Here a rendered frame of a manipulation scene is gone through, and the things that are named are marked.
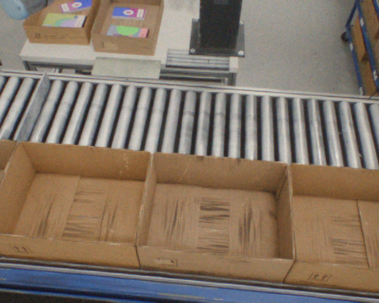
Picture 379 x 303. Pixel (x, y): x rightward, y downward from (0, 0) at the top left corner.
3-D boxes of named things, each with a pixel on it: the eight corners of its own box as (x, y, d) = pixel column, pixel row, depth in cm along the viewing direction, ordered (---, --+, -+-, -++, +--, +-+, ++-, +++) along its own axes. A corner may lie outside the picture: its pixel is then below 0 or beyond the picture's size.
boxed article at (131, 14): (115, 9, 203) (114, 6, 202) (146, 11, 202) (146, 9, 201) (112, 18, 199) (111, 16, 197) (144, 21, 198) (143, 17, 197)
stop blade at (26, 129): (52, 86, 176) (46, 71, 168) (15, 173, 149) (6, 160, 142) (50, 86, 176) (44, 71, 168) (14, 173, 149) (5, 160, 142)
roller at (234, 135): (240, 98, 176) (242, 90, 172) (239, 202, 145) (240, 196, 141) (229, 98, 176) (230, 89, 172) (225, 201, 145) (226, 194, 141)
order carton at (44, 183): (155, 181, 129) (152, 150, 115) (141, 271, 112) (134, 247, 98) (36, 171, 131) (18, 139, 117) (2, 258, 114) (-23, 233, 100)
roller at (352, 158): (346, 106, 174) (350, 98, 170) (366, 214, 143) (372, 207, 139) (334, 105, 174) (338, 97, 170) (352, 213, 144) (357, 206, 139)
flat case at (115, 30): (110, 27, 192) (110, 24, 191) (149, 31, 191) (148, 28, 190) (102, 45, 185) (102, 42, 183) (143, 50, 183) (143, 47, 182)
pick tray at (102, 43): (164, 6, 206) (163, -12, 198) (154, 56, 184) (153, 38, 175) (110, 2, 207) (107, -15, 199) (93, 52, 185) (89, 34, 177)
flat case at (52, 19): (48, 15, 195) (47, 12, 193) (86, 18, 194) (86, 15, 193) (39, 33, 187) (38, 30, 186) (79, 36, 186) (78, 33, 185)
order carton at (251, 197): (277, 191, 127) (288, 161, 114) (282, 284, 110) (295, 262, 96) (155, 181, 129) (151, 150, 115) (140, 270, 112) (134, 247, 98)
